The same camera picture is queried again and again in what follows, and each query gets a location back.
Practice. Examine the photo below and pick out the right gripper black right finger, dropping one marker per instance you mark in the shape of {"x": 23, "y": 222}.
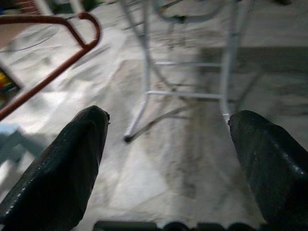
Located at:
{"x": 272, "y": 168}

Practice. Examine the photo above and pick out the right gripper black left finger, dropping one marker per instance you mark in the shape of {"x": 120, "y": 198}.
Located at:
{"x": 60, "y": 168}

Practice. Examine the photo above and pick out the pink plastic clothes hanger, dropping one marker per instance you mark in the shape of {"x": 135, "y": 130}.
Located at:
{"x": 36, "y": 20}

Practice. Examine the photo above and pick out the light blue stool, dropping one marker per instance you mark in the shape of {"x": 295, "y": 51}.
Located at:
{"x": 12, "y": 144}

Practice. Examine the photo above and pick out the white folding table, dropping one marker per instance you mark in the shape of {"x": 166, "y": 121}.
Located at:
{"x": 146, "y": 72}

